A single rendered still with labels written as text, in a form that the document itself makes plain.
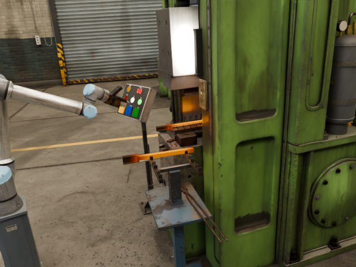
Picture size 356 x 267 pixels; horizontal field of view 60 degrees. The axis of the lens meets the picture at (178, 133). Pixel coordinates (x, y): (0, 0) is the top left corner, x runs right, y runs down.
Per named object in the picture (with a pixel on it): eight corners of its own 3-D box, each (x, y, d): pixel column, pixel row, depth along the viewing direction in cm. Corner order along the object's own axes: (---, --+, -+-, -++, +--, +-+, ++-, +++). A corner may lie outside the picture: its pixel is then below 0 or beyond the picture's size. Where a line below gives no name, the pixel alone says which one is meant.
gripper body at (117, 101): (114, 106, 238) (101, 101, 230) (117, 96, 238) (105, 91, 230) (119, 108, 233) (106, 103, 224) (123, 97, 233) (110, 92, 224)
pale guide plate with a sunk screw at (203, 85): (205, 109, 182) (204, 81, 176) (199, 106, 190) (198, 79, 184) (208, 109, 182) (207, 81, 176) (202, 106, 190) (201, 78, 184)
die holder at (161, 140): (177, 209, 211) (172, 150, 196) (161, 184, 245) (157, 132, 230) (248, 192, 227) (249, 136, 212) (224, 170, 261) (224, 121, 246)
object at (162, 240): (158, 274, 219) (158, 273, 218) (141, 227, 270) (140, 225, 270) (208, 259, 230) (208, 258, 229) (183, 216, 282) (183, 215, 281)
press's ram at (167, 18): (177, 78, 183) (173, 6, 169) (160, 70, 218) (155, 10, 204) (239, 71, 195) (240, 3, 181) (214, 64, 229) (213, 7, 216)
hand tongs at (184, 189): (228, 241, 145) (228, 239, 144) (220, 244, 143) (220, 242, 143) (183, 184, 198) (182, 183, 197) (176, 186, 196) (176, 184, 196)
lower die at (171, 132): (175, 141, 211) (174, 129, 208) (166, 132, 229) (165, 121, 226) (229, 131, 223) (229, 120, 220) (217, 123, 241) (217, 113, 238)
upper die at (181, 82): (171, 90, 199) (170, 75, 195) (162, 85, 216) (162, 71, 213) (229, 82, 210) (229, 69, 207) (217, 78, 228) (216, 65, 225)
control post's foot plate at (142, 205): (143, 215, 286) (142, 207, 283) (138, 203, 306) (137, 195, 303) (165, 210, 292) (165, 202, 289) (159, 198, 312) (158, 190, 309)
